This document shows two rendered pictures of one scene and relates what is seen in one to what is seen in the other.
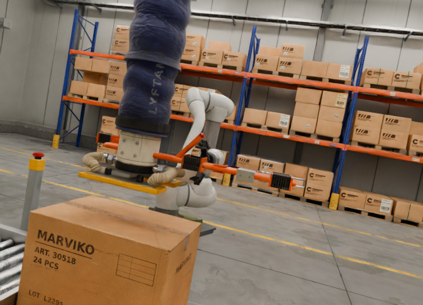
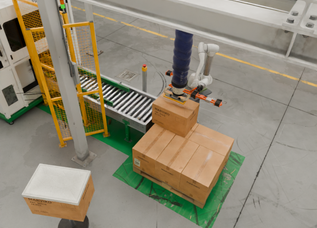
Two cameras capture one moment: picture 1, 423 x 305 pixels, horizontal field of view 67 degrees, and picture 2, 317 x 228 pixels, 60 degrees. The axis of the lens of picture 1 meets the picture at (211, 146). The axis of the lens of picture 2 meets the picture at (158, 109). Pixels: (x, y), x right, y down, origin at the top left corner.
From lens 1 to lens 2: 2.85 m
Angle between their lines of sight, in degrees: 41
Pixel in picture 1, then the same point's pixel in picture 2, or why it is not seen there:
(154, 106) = (181, 81)
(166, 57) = (184, 69)
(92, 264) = (169, 117)
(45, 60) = not seen: outside the picture
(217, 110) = (211, 52)
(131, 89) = (175, 76)
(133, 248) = (178, 116)
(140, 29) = (176, 63)
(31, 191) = (144, 77)
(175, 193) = not seen: hidden behind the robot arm
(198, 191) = not seen: hidden behind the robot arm
